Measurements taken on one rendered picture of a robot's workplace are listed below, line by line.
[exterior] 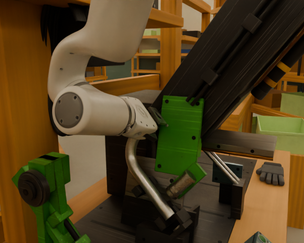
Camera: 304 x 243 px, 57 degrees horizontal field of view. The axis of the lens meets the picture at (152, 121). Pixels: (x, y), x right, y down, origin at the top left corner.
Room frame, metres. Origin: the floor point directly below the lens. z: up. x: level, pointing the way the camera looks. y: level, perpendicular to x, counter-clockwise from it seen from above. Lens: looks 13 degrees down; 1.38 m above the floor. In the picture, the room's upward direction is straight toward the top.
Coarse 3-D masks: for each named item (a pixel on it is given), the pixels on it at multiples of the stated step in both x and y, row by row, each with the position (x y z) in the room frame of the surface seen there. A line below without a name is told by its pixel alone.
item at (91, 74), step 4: (88, 68) 7.30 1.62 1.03; (92, 68) 7.25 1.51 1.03; (96, 68) 7.30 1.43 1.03; (100, 68) 7.49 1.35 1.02; (104, 68) 7.52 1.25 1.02; (88, 72) 6.97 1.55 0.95; (92, 72) 7.13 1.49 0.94; (96, 72) 7.29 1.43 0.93; (100, 72) 7.48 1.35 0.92; (104, 72) 7.52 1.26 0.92; (88, 76) 6.97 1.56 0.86; (92, 76) 7.12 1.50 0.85; (96, 76) 7.17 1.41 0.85; (100, 76) 7.35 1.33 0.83; (104, 76) 7.46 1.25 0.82; (88, 80) 6.79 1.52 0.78; (92, 80) 6.93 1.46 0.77; (96, 80) 7.08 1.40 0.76; (104, 80) 7.52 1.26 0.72
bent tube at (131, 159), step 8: (152, 112) 0.72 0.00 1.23; (160, 120) 0.72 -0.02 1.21; (128, 144) 0.74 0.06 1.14; (136, 144) 0.74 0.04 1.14; (128, 152) 0.73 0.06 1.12; (128, 160) 0.72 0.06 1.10; (136, 160) 0.73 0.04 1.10; (136, 168) 0.71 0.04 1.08; (136, 176) 0.70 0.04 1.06; (144, 176) 0.70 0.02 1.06; (144, 184) 0.68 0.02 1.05; (152, 184) 0.69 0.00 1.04; (152, 192) 0.67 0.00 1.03; (152, 200) 0.66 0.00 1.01; (160, 200) 0.66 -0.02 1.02; (160, 208) 0.65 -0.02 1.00; (168, 208) 0.65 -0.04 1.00; (168, 216) 0.63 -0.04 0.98
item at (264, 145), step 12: (216, 132) 0.90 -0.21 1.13; (228, 132) 0.90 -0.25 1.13; (240, 132) 0.90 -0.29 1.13; (204, 144) 0.80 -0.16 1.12; (216, 144) 0.78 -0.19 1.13; (228, 144) 0.77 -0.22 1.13; (240, 144) 0.77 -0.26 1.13; (252, 144) 0.77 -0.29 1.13; (264, 144) 0.77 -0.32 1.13; (252, 156) 0.74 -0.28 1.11; (264, 156) 0.73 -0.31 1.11
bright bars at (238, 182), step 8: (208, 152) 0.81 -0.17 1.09; (216, 160) 0.80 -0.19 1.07; (224, 168) 0.79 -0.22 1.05; (232, 176) 0.78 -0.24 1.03; (240, 184) 0.77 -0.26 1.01; (232, 192) 0.76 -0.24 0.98; (240, 192) 0.75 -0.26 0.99; (232, 200) 0.76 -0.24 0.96; (240, 200) 0.75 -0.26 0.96; (232, 208) 0.76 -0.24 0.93; (240, 208) 0.75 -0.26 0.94; (232, 216) 0.76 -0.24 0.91; (240, 216) 0.75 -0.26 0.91
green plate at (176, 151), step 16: (176, 96) 0.75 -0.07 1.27; (176, 112) 0.74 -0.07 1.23; (192, 112) 0.72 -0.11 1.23; (160, 128) 0.74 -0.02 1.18; (176, 128) 0.72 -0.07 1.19; (192, 128) 0.71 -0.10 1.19; (160, 144) 0.73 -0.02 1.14; (176, 144) 0.71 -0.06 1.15; (192, 144) 0.70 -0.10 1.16; (160, 160) 0.72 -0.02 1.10; (176, 160) 0.70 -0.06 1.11; (192, 160) 0.68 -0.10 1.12
